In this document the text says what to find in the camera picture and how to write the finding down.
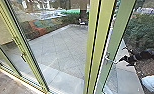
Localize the green framed window wall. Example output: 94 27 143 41
0 0 117 94

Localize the green framed glass door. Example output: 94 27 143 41
93 0 154 94

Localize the dark green garden shrub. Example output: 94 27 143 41
124 12 154 51

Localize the white garden statue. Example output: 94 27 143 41
140 72 154 94

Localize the reddish brown garden shrub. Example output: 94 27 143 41
25 19 48 38

